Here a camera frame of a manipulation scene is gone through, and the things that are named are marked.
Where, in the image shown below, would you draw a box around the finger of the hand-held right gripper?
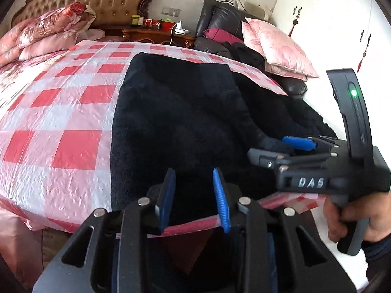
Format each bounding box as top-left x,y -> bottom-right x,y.
282,135 -> 340,153
247,147 -> 338,171

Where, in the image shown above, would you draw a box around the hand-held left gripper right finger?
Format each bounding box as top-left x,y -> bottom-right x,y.
212,168 -> 356,293

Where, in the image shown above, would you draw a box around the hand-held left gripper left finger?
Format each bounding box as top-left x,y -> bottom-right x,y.
32,168 -> 177,293

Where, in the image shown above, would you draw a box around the black pants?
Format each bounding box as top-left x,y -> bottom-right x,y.
110,52 -> 338,220

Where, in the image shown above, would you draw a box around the person's right hand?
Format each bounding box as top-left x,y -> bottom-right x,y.
323,194 -> 391,245

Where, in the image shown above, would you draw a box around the flat pink pillow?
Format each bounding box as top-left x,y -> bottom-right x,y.
264,63 -> 309,81

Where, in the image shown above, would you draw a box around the person's leg in jeans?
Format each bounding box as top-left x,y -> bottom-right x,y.
266,233 -> 278,293

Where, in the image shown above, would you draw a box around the large pink floral pillow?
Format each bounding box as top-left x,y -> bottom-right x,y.
241,17 -> 320,78

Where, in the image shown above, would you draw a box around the black clothes pile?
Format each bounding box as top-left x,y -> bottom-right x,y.
222,41 -> 269,74

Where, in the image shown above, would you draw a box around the long tassel hanging ornament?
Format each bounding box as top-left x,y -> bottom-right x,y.
357,32 -> 371,72

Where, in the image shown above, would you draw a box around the diamond hanging ornament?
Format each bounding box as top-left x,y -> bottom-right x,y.
289,6 -> 303,37

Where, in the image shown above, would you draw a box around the pink checkered plastic sheet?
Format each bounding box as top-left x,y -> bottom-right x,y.
0,40 -> 327,235

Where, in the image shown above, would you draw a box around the maroon cushion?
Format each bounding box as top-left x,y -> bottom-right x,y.
204,28 -> 245,44

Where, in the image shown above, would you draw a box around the beige headrest massager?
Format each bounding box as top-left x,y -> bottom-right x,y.
241,1 -> 269,19

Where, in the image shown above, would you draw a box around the black leather armchair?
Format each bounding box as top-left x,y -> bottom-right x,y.
194,0 -> 308,96

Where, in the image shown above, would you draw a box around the carved wooden nightstand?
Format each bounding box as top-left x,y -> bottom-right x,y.
121,27 -> 196,49

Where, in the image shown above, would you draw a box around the folded pink floral quilt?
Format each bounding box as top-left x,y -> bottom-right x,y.
0,1 -> 97,68

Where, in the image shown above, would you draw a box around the bed with tufted headboard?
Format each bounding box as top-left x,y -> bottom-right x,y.
0,0 -> 196,281

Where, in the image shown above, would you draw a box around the white charger with cable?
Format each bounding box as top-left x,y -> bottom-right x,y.
170,20 -> 183,46

